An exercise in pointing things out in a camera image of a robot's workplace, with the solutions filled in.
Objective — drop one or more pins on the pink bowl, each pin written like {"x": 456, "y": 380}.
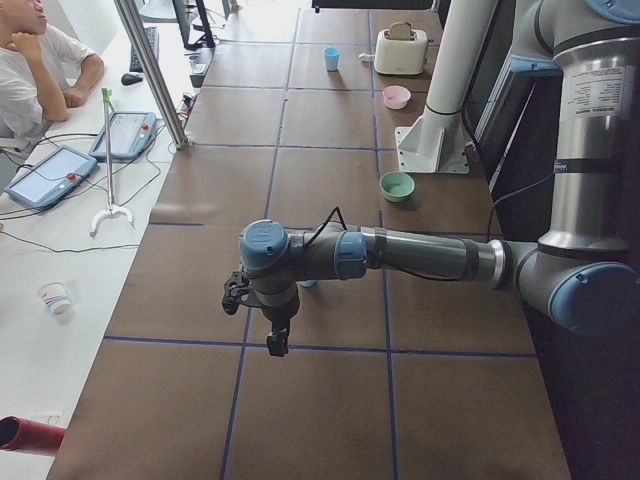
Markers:
{"x": 396, "y": 97}

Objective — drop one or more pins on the toast slice in toaster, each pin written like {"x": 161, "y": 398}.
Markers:
{"x": 400, "y": 31}

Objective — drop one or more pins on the teach pendant near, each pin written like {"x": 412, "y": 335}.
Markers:
{"x": 51, "y": 179}

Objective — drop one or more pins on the teach pendant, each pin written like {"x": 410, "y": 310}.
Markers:
{"x": 51, "y": 179}
{"x": 130, "y": 133}

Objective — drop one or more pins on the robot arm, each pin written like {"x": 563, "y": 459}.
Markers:
{"x": 576, "y": 273}

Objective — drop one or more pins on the red cylinder object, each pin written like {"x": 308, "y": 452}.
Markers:
{"x": 31, "y": 437}

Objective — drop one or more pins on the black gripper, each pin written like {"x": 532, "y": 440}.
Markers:
{"x": 278, "y": 314}

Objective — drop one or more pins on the aluminium frame post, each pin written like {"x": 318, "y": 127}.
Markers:
{"x": 134, "y": 28}

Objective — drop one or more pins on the paper cup on side table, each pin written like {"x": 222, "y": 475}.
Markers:
{"x": 55, "y": 298}

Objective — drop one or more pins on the cream toaster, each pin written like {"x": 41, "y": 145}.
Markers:
{"x": 401, "y": 57}

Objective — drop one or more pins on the seated person in white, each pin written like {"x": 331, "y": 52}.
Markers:
{"x": 44, "y": 72}

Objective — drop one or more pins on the black computer mouse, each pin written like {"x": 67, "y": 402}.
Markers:
{"x": 131, "y": 78}

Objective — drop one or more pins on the green bowl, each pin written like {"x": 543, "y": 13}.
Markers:
{"x": 396, "y": 186}

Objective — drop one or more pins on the black monitor stand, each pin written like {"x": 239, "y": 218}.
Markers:
{"x": 194, "y": 26}

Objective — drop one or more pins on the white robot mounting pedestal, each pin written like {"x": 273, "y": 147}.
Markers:
{"x": 435, "y": 144}

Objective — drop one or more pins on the reacher grabber tool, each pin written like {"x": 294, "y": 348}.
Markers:
{"x": 112, "y": 209}

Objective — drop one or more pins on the teach pendant far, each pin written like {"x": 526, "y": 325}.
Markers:
{"x": 130, "y": 133}

